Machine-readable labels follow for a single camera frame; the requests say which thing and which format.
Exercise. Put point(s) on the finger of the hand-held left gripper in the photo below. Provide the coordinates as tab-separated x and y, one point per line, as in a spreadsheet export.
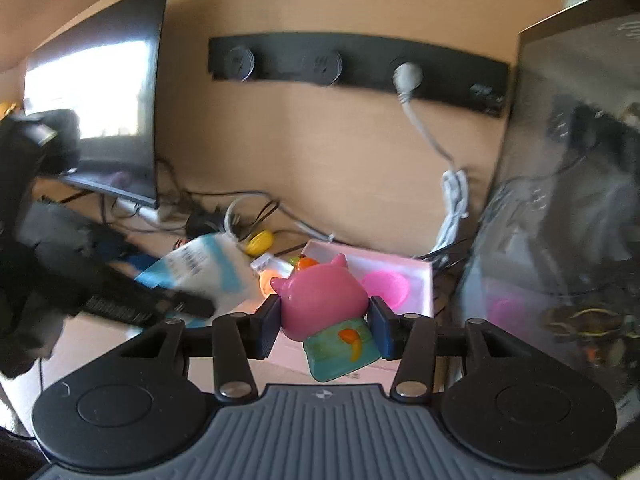
190	305

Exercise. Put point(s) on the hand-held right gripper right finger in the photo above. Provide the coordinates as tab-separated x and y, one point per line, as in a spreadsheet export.
381	327

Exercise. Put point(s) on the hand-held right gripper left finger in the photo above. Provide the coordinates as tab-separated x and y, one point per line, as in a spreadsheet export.
267	327

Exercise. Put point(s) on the blue white packet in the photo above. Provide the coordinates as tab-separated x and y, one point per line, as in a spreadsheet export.
210	265

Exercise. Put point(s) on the pink toy figure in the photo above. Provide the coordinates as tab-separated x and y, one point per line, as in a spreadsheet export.
320	295

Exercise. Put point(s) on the pink cardboard box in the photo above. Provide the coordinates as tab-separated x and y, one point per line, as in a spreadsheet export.
400	267

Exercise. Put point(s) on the pink plastic basket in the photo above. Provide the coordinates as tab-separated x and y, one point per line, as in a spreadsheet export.
387	287

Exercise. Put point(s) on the orange toy pumpkin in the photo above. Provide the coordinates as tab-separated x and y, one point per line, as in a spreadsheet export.
270	281

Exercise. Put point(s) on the black power adapter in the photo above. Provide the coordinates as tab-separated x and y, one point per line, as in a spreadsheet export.
202	222

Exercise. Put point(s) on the yellow toy corn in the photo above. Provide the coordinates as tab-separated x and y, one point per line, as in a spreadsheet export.
260	242

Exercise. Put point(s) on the white power strip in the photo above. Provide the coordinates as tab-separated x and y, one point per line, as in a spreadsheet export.
142	212

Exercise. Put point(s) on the glass panel computer case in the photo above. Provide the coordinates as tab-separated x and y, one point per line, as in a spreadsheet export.
575	210

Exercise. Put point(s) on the computer monitor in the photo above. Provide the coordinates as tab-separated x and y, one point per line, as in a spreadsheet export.
100	35

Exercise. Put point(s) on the black wall power strip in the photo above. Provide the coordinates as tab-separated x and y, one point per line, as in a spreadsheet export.
360	60

